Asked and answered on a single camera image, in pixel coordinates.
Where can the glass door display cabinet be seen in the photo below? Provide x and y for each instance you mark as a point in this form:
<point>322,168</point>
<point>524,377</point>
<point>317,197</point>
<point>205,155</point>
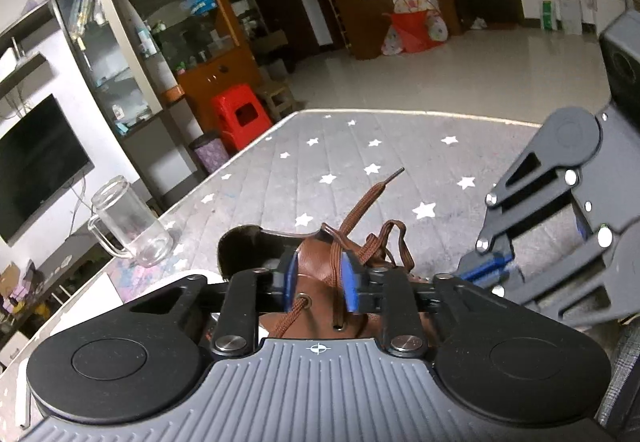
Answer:
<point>100,67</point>

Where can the narrow wooden side cabinet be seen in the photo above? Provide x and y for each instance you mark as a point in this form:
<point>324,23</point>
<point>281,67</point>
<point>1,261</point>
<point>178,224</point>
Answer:
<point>447,7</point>

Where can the black flat television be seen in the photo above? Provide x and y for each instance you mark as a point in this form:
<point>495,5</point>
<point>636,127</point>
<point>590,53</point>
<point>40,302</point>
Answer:
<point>35,167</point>

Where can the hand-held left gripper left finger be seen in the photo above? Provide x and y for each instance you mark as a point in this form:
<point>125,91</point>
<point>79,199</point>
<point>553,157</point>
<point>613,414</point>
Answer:
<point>289,283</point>

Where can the green box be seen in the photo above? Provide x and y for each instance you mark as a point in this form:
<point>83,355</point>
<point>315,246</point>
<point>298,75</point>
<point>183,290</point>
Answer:
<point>549,16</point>

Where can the blue plastic bag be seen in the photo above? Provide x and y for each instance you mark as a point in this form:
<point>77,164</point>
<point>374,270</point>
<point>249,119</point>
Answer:
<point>199,2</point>

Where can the pastel patterned sheet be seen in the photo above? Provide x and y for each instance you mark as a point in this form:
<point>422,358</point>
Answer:
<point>145,279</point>

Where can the purple waste bin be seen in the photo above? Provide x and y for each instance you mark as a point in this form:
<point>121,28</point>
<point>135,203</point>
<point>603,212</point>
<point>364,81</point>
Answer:
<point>212,155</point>

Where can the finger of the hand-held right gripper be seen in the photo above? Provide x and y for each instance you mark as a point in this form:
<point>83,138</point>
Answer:
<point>500,249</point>
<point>505,281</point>

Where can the red play tent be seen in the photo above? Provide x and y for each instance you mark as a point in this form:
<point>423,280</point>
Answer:
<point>410,30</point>

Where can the red plastic stool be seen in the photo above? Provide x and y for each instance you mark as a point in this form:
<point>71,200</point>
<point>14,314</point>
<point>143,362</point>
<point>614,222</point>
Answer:
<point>234,97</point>

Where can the brown leather shoe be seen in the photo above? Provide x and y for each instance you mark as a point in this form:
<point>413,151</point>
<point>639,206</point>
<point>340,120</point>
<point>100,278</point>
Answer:
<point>320,269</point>

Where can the small wooden stool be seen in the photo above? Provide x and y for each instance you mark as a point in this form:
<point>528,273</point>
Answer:
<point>275,95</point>

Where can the low television console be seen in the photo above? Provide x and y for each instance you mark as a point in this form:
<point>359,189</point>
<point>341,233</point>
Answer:
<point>75,254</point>

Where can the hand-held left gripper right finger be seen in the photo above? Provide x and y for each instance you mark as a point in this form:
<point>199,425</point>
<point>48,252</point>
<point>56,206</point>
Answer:
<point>350,286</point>

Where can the grey star-printed table cover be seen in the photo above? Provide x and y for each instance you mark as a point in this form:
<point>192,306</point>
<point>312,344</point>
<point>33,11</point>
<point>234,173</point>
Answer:
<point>350,152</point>

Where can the grey wall shelf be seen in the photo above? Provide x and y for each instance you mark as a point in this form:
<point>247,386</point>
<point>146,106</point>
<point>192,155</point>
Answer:
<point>27,67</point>

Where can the clear glass mug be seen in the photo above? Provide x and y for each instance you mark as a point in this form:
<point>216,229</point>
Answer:
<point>131,228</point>

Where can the wooden cabinet with shelves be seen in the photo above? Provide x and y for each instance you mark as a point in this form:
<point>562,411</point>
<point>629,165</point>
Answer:
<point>220,72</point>

